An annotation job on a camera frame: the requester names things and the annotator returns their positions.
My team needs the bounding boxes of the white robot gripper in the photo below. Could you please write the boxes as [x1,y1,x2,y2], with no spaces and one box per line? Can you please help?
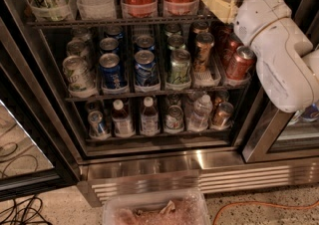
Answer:
[201,0,291,45]

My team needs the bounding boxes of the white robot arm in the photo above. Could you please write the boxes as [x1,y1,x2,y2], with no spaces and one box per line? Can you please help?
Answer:
[201,0,319,113]

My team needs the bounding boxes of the red can middle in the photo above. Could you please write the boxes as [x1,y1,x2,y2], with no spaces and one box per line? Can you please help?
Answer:
[221,33,242,68]

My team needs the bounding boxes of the gold brown can front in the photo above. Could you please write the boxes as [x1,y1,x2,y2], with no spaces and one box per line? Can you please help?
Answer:
[193,32,214,73]

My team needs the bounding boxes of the red can front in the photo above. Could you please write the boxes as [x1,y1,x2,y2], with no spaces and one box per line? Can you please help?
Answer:
[226,46,256,81]

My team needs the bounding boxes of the copper can bottom shelf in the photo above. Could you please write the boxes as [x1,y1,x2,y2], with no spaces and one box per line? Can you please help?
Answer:
[211,102,233,129]

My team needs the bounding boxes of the stainless steel fridge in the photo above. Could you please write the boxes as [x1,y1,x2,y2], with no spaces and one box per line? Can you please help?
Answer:
[0,0,319,206]

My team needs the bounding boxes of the clear water bottle bottom shelf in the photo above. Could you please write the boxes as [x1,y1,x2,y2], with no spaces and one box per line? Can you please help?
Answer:
[187,95,212,132]

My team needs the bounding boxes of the blue can behind right door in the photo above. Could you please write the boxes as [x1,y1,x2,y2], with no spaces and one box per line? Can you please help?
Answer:
[301,104,319,122]

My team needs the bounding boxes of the silver can bottom shelf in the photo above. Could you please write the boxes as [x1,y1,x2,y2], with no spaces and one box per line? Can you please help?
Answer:
[164,106,184,133]

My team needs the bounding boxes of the blue Pepsi can front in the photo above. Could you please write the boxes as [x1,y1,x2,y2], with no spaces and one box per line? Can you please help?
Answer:
[99,53,128,94]

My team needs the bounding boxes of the white green can front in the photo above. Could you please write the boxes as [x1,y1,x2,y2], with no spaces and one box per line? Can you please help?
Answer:
[63,56,98,99]

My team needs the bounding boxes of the blue can bottom shelf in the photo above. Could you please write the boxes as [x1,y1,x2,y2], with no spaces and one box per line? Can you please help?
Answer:
[88,111,110,139]

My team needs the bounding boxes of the open glass fridge door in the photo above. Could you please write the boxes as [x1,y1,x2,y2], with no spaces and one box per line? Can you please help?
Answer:
[0,68,79,201]

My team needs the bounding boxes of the brown juice bottle right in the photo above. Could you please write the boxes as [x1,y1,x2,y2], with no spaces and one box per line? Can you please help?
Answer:
[141,97,160,136]

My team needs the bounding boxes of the brown juice bottle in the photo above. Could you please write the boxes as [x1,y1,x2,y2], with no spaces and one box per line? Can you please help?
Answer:
[112,100,135,137]
[141,97,160,136]

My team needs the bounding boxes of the brown juice bottle left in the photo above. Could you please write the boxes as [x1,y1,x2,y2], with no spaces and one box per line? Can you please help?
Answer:
[112,100,135,137]

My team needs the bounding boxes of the clear plastic bin on floor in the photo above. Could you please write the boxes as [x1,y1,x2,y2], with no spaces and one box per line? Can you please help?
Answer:
[103,188,210,225]

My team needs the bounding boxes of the orange cable on floor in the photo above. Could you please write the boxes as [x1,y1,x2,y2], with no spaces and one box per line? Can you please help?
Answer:
[212,199,319,225]

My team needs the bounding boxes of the black cables on floor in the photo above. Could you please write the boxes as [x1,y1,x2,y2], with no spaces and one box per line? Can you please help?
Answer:
[0,195,53,225]

